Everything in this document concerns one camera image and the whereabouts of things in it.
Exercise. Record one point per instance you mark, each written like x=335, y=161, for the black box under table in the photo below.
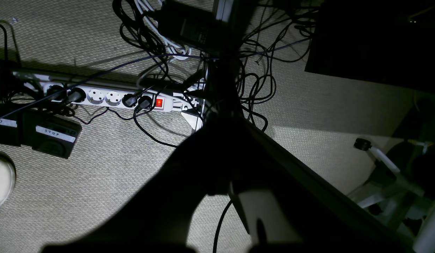
x=384, y=41

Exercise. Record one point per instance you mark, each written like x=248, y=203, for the white shoe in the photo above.
x=7, y=177

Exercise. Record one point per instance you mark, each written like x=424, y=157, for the white power strip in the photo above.
x=106, y=93

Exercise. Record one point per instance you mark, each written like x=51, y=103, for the black stop foot pedal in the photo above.
x=55, y=136

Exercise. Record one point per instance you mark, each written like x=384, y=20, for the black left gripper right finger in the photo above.
x=288, y=208

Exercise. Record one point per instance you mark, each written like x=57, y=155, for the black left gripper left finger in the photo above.
x=157, y=219

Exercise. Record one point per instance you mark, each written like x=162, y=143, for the black power adapter brick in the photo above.
x=187, y=25

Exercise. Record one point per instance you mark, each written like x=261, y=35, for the white chair base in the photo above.
x=400, y=191

